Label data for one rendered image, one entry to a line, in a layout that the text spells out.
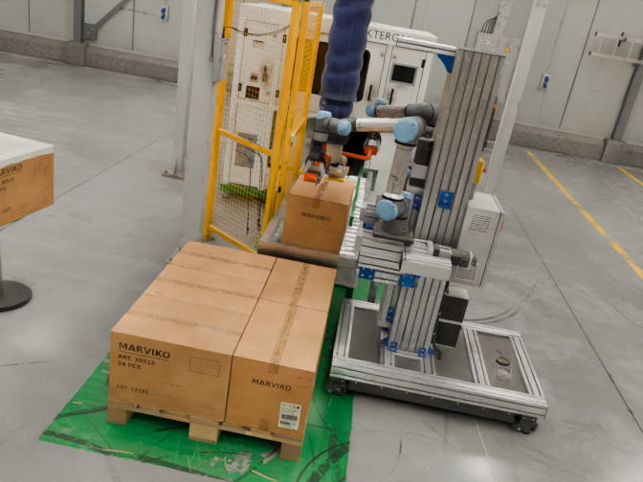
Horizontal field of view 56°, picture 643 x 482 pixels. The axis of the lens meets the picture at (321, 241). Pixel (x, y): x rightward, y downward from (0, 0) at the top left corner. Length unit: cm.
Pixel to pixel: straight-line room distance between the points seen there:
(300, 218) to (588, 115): 985
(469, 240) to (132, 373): 193
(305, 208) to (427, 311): 103
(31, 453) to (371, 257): 194
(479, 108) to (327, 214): 122
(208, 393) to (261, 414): 28
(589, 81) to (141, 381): 1125
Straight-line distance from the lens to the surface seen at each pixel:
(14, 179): 400
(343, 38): 370
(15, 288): 456
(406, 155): 307
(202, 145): 468
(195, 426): 323
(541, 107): 1296
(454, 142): 337
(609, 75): 1322
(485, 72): 333
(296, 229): 402
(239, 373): 298
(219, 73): 451
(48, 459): 323
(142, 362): 311
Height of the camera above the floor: 218
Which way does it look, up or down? 22 degrees down
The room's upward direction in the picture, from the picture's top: 10 degrees clockwise
